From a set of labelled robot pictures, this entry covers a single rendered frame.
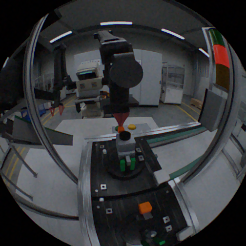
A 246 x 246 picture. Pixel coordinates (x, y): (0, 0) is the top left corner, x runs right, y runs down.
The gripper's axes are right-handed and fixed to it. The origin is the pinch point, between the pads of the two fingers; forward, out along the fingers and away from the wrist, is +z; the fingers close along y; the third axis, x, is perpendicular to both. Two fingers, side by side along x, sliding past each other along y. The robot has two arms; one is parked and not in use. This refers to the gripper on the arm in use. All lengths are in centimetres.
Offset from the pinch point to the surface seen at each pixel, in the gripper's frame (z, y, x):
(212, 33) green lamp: -32.7, 16.5, -18.9
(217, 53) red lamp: -26.7, 16.6, -18.7
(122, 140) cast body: -1.8, -0.9, -9.2
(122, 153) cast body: 1.1, -1.3, -10.8
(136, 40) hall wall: -352, 265, 715
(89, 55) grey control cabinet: -98, -55, 301
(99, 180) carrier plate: 9.6, -9.2, -14.2
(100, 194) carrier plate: 9.5, -9.2, -18.9
